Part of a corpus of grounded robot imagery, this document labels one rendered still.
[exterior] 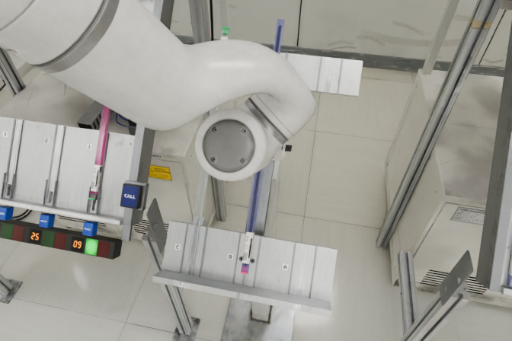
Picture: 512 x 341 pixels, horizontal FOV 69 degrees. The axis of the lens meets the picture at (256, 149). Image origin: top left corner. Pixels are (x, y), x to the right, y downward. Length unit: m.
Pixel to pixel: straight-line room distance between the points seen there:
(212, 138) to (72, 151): 0.58
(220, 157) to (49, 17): 0.23
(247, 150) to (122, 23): 0.20
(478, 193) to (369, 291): 0.64
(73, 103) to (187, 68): 1.14
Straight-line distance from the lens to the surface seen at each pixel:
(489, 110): 1.51
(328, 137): 2.13
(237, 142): 0.42
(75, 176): 0.96
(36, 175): 1.02
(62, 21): 0.28
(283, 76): 0.40
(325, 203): 1.81
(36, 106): 1.51
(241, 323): 1.51
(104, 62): 0.29
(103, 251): 0.96
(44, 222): 1.00
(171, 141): 1.20
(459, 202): 1.18
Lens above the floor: 1.43
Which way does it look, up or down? 45 degrees down
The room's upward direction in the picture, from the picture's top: straight up
